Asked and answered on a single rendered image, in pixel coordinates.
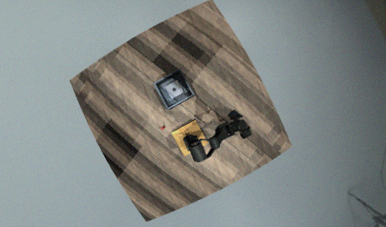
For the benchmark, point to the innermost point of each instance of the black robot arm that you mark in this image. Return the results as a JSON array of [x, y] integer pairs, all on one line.
[[195, 146]]

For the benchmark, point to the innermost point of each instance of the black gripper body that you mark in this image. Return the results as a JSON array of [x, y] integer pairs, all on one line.
[[232, 115]]

